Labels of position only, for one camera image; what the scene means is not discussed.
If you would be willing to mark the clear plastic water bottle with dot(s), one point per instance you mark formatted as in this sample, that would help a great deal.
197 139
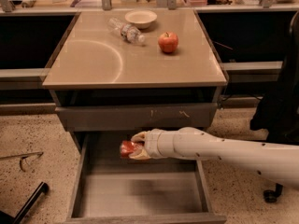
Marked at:
126 31

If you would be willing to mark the black chair leg left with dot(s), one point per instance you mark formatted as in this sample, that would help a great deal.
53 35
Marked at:
7 219

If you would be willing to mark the black office chair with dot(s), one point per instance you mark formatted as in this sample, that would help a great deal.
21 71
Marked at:
278 110

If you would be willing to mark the crushed red coke can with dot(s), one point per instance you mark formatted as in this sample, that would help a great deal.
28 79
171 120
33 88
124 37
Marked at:
128 148

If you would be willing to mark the white bowl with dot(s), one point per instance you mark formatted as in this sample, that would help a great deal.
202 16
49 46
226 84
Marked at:
142 19

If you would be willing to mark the red apple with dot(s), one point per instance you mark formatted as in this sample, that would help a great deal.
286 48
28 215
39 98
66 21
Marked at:
168 42

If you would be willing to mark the open middle drawer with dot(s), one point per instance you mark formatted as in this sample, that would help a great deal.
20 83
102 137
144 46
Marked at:
112 190

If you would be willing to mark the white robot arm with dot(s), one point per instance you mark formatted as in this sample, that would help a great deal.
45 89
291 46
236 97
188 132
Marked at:
275 162

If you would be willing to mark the closed top drawer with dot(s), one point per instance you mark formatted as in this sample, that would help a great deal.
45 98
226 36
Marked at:
135 117

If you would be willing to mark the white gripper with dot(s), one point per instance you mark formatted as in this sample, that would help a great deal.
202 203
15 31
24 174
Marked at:
151 144

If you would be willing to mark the grey drawer cabinet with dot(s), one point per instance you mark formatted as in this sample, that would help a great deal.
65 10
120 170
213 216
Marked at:
96 68

